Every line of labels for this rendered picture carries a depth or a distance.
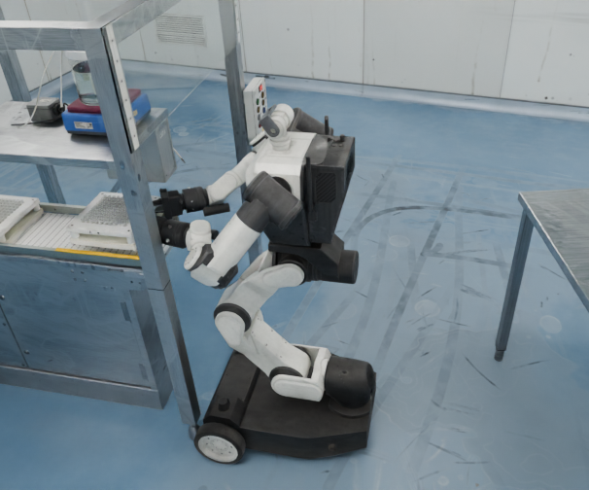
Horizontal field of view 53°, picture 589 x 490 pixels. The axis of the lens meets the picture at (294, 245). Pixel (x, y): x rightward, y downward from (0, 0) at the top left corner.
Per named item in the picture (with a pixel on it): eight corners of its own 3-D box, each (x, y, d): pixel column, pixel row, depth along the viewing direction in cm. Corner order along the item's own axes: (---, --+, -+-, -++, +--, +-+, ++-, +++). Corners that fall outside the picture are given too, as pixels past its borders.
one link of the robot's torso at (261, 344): (320, 358, 240) (250, 275, 223) (309, 397, 225) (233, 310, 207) (290, 367, 248) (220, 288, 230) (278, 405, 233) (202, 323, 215)
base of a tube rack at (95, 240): (71, 244, 204) (69, 238, 202) (105, 207, 223) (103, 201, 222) (135, 251, 198) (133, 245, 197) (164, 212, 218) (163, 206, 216)
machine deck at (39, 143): (168, 119, 199) (165, 108, 197) (116, 173, 170) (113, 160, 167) (9, 111, 213) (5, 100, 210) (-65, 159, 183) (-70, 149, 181)
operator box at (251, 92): (269, 130, 279) (264, 77, 264) (259, 146, 266) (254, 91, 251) (258, 129, 280) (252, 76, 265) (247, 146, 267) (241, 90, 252)
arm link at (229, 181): (205, 190, 209) (232, 165, 212) (203, 196, 217) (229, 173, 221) (218, 203, 209) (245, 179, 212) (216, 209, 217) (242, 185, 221)
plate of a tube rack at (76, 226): (66, 232, 201) (65, 227, 200) (102, 195, 220) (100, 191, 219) (132, 238, 195) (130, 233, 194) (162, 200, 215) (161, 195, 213)
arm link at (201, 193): (192, 184, 209) (224, 178, 212) (191, 192, 220) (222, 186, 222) (200, 214, 208) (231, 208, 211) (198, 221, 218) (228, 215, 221)
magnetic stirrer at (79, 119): (154, 111, 195) (149, 85, 190) (124, 139, 178) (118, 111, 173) (99, 108, 199) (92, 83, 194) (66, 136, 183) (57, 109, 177)
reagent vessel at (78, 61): (136, 88, 187) (123, 28, 176) (114, 108, 176) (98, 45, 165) (93, 87, 191) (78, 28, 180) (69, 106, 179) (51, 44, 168)
